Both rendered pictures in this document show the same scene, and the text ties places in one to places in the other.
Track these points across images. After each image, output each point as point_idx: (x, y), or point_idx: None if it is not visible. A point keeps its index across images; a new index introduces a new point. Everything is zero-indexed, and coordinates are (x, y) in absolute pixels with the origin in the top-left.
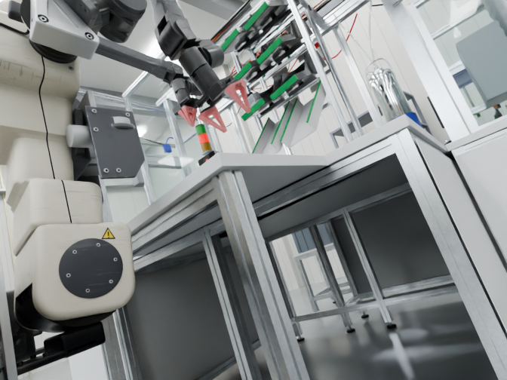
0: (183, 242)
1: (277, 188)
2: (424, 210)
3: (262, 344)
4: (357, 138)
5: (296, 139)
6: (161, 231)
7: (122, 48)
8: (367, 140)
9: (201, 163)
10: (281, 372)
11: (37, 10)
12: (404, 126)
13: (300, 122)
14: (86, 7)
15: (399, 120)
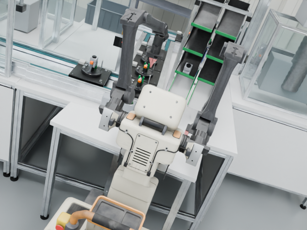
0: None
1: None
2: (217, 175)
3: (168, 215)
4: (219, 148)
5: (193, 104)
6: None
7: (153, 22)
8: (221, 151)
9: (116, 39)
10: (170, 222)
11: (197, 162)
12: (234, 156)
13: (198, 90)
14: (205, 154)
15: (235, 154)
